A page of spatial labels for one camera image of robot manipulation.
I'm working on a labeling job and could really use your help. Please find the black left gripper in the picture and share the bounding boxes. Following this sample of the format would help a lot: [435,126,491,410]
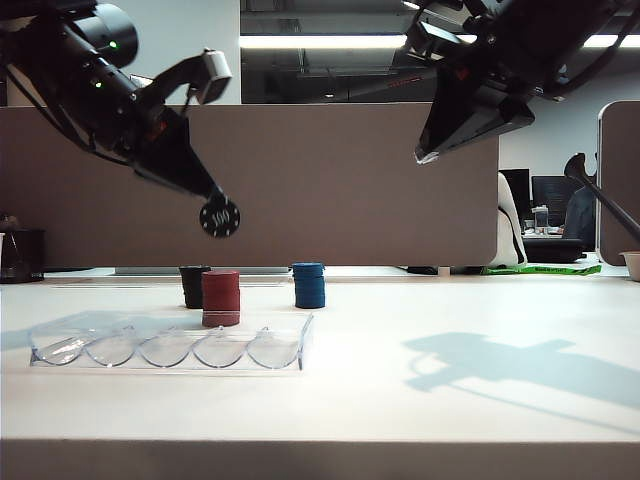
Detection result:
[82,62,227,201]

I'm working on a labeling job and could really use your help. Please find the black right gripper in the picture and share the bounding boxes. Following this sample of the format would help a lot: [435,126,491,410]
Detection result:
[413,27,567,165]

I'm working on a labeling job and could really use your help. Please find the black 100 poker chip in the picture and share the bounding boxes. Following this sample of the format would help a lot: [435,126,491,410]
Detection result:
[199,196,242,241]

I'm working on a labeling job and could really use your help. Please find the black poker chip stack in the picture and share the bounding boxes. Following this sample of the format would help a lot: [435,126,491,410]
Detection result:
[178,265,213,310]

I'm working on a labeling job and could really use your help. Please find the red poker chip stack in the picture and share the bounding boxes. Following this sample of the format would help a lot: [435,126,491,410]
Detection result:
[201,270,242,329]

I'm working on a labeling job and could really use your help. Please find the blue poker chip stack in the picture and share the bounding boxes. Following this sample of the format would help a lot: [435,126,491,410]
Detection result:
[291,261,328,310]

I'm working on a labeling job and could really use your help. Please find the clear plastic chip tray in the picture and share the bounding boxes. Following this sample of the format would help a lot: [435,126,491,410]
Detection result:
[28,311,315,372]

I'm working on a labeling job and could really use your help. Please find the black computer monitor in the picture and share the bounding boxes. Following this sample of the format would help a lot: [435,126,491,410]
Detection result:
[499,168,532,224]
[531,175,577,227]

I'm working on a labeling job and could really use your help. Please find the seated person blue shirt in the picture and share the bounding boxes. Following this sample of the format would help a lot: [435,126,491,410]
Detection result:
[562,174,599,250]

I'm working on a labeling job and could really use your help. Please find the large brown desk partition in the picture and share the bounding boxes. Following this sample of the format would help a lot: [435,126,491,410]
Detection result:
[0,102,501,272]

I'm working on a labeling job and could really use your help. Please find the dark background desk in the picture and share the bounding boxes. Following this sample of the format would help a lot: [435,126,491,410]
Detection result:
[521,238,590,265]

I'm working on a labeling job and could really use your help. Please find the narrow brown desk partition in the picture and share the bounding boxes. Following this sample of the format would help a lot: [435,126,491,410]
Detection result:
[596,100,640,268]

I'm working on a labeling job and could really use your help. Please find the green tape strip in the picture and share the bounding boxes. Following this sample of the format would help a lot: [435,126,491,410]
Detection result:
[481,264,603,278]

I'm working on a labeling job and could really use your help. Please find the long ceiling light strip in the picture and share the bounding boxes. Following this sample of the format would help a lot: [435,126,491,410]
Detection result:
[239,33,640,51]

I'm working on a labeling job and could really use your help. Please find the beige bowl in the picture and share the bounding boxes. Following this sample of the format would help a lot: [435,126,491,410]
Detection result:
[618,250,640,283]

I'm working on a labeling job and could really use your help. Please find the brown front panel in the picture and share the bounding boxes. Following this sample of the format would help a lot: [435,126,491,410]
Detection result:
[0,439,640,480]

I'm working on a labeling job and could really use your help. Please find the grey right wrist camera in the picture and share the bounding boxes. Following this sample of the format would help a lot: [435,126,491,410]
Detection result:
[401,18,452,64]

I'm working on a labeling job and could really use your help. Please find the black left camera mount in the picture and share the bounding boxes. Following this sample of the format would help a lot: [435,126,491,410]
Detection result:
[141,54,210,109]

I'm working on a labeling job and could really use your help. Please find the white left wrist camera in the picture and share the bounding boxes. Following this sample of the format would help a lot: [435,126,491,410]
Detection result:
[201,47,235,106]

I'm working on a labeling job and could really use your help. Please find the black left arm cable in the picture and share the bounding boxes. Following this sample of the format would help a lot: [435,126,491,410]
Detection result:
[0,59,137,169]

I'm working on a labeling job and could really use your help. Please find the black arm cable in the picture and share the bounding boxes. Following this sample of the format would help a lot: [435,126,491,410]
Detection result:
[548,0,640,99]
[0,59,137,169]

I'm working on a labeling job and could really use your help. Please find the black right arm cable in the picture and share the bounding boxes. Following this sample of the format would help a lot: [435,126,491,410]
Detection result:
[548,0,640,99]

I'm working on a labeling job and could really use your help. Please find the black long-handled spoon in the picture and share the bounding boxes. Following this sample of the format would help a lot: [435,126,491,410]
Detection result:
[563,153,640,234]

